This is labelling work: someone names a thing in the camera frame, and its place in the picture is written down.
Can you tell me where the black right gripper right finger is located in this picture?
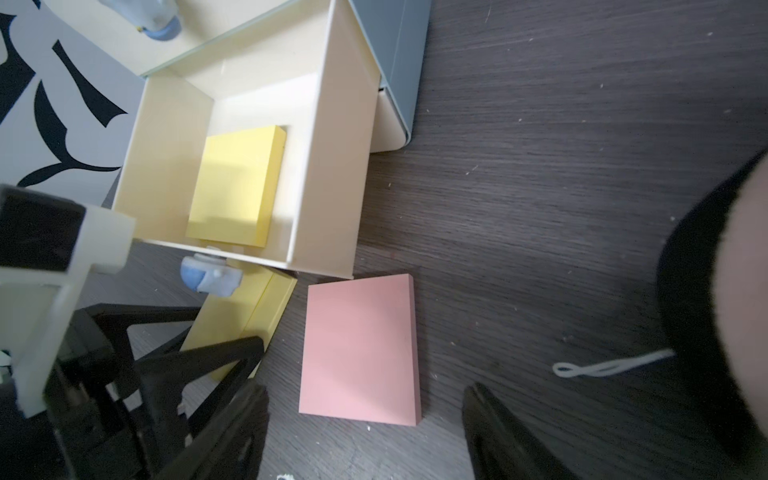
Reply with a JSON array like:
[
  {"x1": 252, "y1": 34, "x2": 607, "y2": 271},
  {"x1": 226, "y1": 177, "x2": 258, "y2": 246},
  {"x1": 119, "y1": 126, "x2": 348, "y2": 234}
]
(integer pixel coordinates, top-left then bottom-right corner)
[{"x1": 462, "y1": 383, "x2": 576, "y2": 479}]

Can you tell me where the pink sticky note pad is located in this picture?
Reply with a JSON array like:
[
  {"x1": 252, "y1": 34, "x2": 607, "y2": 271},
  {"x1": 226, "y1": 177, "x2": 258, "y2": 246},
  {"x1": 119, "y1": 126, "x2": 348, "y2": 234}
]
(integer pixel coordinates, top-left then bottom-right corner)
[{"x1": 299, "y1": 274, "x2": 422, "y2": 426}]

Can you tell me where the yellow sticky note pad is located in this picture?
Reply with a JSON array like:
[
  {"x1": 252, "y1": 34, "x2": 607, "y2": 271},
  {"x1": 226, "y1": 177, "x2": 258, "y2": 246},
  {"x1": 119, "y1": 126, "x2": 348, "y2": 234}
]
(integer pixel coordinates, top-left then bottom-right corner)
[
  {"x1": 186, "y1": 125, "x2": 286, "y2": 248},
  {"x1": 181, "y1": 260, "x2": 297, "y2": 351}
]

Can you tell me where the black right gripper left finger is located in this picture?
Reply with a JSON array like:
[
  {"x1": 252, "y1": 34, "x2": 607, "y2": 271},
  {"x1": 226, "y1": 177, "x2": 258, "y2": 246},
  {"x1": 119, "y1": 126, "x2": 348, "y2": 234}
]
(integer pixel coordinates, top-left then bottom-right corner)
[{"x1": 156, "y1": 382, "x2": 269, "y2": 479}]

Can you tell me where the pale blue drawer box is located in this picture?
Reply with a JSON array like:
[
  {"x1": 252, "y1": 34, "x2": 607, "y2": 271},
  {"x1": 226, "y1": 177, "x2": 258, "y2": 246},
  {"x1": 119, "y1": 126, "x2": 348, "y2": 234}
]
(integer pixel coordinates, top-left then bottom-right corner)
[{"x1": 41, "y1": 0, "x2": 433, "y2": 280}]

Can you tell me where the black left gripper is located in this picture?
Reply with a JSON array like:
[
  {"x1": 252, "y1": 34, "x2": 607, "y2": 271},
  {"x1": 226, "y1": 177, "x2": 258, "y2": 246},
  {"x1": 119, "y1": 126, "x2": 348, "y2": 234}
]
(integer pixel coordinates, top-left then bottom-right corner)
[{"x1": 1, "y1": 304, "x2": 264, "y2": 479}]

